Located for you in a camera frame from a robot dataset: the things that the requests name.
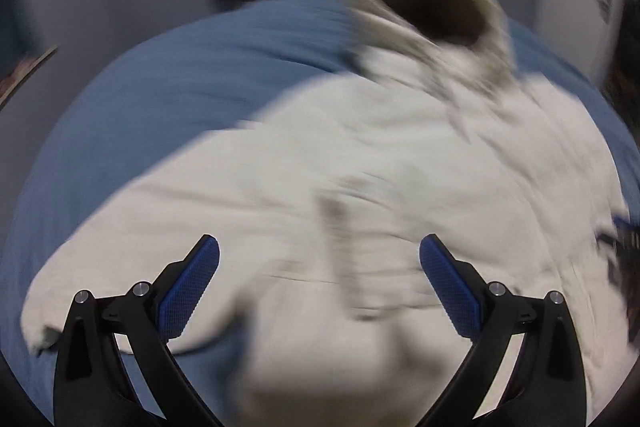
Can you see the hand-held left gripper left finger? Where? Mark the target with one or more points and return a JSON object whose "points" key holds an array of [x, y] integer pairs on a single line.
{"points": [[192, 279]]}

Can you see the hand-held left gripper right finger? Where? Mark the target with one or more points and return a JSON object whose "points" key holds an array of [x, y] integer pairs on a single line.
{"points": [[447, 279]]}

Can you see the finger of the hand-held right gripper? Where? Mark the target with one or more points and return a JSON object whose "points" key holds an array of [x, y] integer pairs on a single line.
{"points": [[627, 237]]}

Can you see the cream hooded jacket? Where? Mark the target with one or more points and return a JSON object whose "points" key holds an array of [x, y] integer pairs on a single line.
{"points": [[400, 157]]}

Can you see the blue cloth-covered table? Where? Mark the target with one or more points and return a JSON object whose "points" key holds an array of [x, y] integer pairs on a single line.
{"points": [[175, 97]]}

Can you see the wooden board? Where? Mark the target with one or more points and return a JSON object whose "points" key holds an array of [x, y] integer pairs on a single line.
{"points": [[30, 74]]}

